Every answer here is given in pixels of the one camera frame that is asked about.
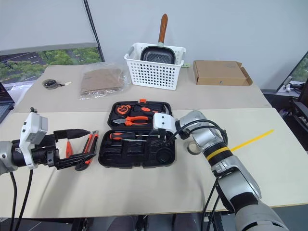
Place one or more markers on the small white background object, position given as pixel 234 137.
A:
pixel 287 83

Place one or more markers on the flat brown cardboard box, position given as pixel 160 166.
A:
pixel 219 73

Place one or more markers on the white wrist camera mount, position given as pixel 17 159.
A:
pixel 163 121
pixel 30 127

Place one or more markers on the small orange tester screwdriver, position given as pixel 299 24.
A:
pixel 69 148

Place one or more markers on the orange black utility knife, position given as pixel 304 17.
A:
pixel 92 142

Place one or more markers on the yellow flat strip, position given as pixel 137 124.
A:
pixel 252 139

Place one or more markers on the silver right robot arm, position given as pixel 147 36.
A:
pixel 226 163

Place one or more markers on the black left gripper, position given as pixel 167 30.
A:
pixel 45 154

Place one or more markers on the dark laptop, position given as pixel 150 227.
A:
pixel 4 103

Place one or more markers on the black plastic tool case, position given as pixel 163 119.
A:
pixel 134 154

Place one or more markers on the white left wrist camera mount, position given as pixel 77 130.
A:
pixel 30 127

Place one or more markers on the small green item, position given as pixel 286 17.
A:
pixel 185 65

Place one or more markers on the black window frame bar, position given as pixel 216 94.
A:
pixel 95 31

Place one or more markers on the grey tape roll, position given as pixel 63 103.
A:
pixel 192 148

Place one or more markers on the white perforated plastic basket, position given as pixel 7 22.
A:
pixel 154 74

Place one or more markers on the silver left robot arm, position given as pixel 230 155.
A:
pixel 6 154

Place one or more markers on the white roller blind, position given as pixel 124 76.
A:
pixel 43 21

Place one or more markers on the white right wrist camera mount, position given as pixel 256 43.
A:
pixel 163 121

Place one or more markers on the orange black tape measure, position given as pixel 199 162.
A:
pixel 122 109

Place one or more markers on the clear bag with brown paper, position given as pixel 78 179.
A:
pixel 101 79

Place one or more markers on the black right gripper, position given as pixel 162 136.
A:
pixel 166 137

